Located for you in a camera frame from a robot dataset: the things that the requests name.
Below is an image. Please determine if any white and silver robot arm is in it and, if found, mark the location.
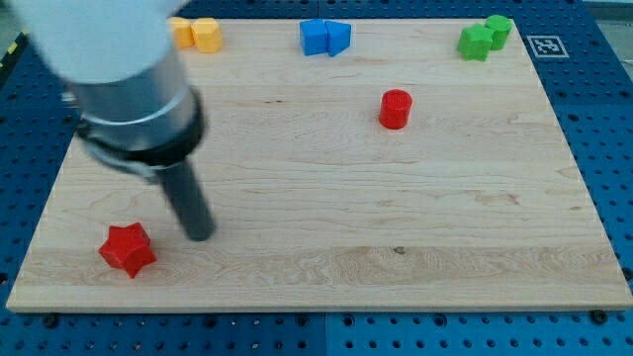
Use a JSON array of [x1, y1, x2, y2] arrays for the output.
[[8, 0, 204, 182]]

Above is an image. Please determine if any red cylinder block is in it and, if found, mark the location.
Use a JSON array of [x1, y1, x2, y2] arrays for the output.
[[379, 89, 413, 130]]

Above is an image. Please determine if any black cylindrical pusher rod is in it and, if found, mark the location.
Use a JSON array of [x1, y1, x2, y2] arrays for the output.
[[156, 159, 217, 241]]

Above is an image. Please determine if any blue cube block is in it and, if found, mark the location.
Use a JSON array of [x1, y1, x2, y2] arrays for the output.
[[299, 19, 328, 56]]

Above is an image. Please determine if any blue triangle block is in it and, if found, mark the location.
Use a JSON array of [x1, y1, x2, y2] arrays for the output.
[[324, 21, 352, 56]]

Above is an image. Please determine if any wooden board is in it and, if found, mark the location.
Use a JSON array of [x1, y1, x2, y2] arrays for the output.
[[7, 19, 632, 313]]

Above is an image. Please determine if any yellow hexagon block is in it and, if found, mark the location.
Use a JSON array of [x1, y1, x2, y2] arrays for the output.
[[191, 18, 224, 53]]

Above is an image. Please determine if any red star block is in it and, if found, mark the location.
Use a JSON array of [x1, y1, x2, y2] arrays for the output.
[[99, 222, 157, 279]]

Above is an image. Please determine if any yellow block left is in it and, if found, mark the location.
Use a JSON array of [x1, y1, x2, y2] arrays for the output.
[[167, 17, 194, 49]]

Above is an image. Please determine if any green star block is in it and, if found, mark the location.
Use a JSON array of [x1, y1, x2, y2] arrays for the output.
[[457, 24, 495, 61]]

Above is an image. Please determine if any green cylinder block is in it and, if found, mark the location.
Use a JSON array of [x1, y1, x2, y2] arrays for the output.
[[485, 15, 513, 50]]

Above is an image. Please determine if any white fiducial marker tag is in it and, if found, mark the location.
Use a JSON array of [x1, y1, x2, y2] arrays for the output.
[[526, 35, 569, 58]]

